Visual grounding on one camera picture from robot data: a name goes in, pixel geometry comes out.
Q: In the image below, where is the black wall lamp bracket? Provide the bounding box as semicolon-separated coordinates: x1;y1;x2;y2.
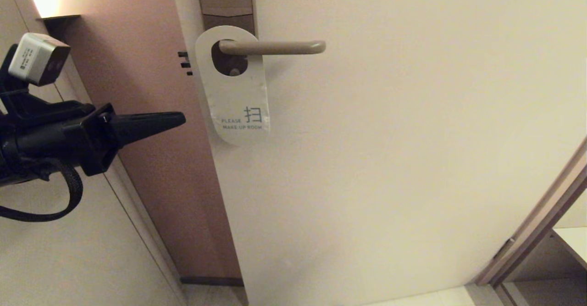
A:
37;15;81;38

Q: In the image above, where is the beige metal door handle lever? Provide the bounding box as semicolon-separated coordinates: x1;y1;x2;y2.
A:
219;40;327;56

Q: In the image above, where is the white shelf board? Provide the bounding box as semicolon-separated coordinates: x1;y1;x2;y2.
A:
550;227;587;270

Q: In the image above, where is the thin black looped cable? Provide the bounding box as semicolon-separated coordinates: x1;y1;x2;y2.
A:
0;157;84;223

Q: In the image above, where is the white room door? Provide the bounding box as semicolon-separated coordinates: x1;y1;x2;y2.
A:
171;0;587;306

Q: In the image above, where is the blue and white door hanger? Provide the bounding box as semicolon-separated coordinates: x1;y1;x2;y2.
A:
195;25;270;146

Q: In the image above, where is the brown door frame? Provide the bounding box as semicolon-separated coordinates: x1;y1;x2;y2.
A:
475;134;587;293

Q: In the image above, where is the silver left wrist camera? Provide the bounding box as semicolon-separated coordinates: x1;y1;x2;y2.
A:
8;33;71;87

